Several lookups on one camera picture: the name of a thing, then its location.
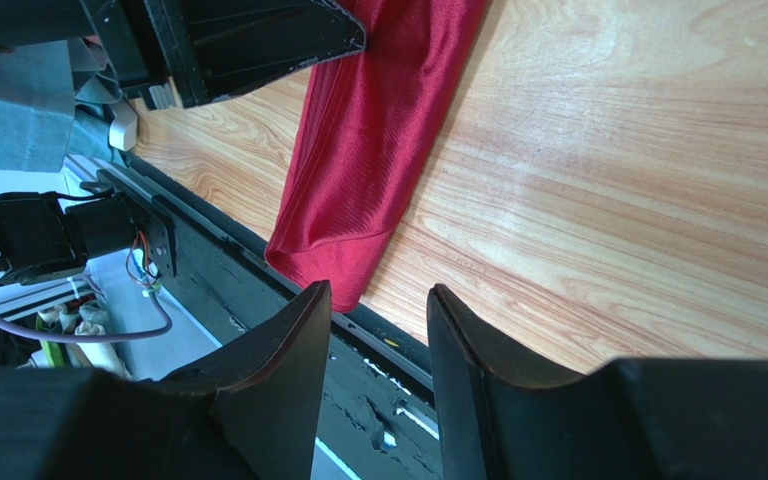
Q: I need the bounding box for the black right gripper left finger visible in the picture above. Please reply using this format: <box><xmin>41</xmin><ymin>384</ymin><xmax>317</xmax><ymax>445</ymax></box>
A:
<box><xmin>0</xmin><ymin>281</ymin><xmax>331</xmax><ymax>479</ymax></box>

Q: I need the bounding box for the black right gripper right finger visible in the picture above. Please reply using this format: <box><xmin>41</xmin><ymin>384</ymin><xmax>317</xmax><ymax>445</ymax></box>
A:
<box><xmin>427</xmin><ymin>284</ymin><xmax>768</xmax><ymax>479</ymax></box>

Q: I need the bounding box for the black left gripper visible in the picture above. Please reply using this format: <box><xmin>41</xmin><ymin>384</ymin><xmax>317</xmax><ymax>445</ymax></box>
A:
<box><xmin>0</xmin><ymin>0</ymin><xmax>366</xmax><ymax>110</ymax></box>

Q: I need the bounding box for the red cloth napkin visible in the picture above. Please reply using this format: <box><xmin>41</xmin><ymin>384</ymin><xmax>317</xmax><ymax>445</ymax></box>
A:
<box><xmin>265</xmin><ymin>0</ymin><xmax>486</xmax><ymax>313</ymax></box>

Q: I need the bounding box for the white clothes rack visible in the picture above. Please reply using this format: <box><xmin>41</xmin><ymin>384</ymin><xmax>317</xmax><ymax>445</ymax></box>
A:
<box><xmin>108</xmin><ymin>99</ymin><xmax>139</xmax><ymax>151</ymax></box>

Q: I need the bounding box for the grey-blue hanging shirt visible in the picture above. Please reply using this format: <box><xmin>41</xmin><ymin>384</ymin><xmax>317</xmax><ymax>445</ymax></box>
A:
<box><xmin>0</xmin><ymin>37</ymin><xmax>123</xmax><ymax>172</ymax></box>

